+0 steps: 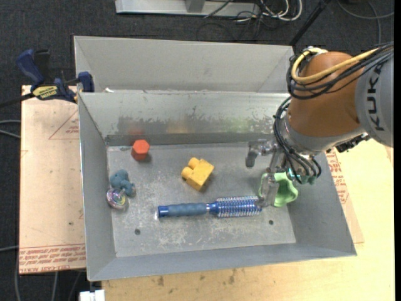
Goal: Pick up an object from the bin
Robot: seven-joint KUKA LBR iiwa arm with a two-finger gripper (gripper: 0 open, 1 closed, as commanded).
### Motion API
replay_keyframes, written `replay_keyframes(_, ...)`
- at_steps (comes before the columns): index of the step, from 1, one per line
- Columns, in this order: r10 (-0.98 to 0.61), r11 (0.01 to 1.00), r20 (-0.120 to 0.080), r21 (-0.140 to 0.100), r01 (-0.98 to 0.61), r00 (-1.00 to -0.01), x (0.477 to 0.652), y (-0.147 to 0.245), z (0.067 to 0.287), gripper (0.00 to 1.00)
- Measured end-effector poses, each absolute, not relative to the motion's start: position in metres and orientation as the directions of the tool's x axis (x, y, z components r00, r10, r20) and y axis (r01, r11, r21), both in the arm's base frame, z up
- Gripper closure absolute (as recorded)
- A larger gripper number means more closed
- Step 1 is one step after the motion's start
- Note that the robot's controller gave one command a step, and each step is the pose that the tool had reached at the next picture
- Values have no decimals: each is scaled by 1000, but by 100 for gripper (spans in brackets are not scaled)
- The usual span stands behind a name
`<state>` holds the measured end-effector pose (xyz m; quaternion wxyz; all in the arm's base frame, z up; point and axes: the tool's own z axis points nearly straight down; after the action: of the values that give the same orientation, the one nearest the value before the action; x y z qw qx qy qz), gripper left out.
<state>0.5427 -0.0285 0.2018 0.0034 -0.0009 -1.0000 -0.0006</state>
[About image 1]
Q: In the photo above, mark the grey metal bin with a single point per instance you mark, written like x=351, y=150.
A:
x=188, y=230

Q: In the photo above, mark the light green plastic toy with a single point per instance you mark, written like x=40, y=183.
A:
x=285, y=193

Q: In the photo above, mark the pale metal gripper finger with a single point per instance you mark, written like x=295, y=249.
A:
x=272, y=196
x=265, y=187

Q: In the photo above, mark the iridescent spinning top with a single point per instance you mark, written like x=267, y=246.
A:
x=116, y=198

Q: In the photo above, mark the red hexagonal block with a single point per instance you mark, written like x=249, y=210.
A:
x=140, y=150

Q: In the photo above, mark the blue-grey toy figure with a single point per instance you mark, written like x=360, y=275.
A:
x=119, y=180

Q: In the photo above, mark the blue round hair brush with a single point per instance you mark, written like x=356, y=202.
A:
x=188, y=209

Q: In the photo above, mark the yellow toy building block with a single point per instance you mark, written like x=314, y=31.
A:
x=198, y=174

